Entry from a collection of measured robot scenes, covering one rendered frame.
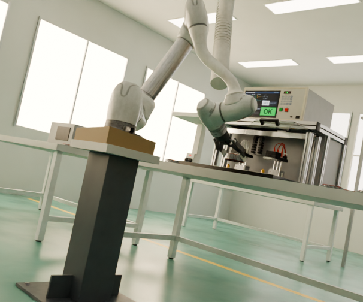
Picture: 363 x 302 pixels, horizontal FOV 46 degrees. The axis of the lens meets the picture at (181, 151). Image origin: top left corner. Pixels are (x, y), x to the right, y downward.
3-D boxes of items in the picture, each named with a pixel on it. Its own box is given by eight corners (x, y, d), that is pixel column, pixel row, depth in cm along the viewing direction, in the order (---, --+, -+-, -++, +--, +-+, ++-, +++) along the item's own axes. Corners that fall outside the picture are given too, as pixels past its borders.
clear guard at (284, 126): (287, 130, 215) (289, 118, 216) (247, 127, 232) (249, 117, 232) (315, 143, 239) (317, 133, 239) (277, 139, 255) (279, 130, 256)
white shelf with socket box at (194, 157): (194, 171, 325) (206, 112, 328) (160, 165, 350) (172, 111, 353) (221, 178, 350) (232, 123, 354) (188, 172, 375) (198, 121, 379)
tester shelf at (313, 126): (315, 129, 233) (317, 121, 233) (218, 123, 279) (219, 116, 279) (346, 145, 265) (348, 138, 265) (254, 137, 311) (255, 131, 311)
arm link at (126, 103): (101, 117, 206) (111, 74, 209) (109, 126, 224) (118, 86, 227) (133, 123, 204) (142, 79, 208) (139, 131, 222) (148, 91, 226)
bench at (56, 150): (35, 242, 314) (57, 143, 320) (-54, 199, 440) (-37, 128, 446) (143, 247, 394) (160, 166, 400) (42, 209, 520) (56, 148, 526)
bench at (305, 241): (303, 262, 513) (314, 201, 519) (178, 225, 656) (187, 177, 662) (333, 262, 579) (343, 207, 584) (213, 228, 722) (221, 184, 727)
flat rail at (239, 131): (308, 139, 234) (309, 133, 234) (219, 132, 276) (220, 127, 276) (309, 139, 235) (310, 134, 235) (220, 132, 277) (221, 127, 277)
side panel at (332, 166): (318, 191, 242) (328, 136, 244) (313, 190, 244) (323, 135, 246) (338, 196, 262) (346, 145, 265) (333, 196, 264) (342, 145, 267)
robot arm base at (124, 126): (114, 129, 196) (117, 117, 197) (94, 131, 214) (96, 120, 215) (147, 139, 207) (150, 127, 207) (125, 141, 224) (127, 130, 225)
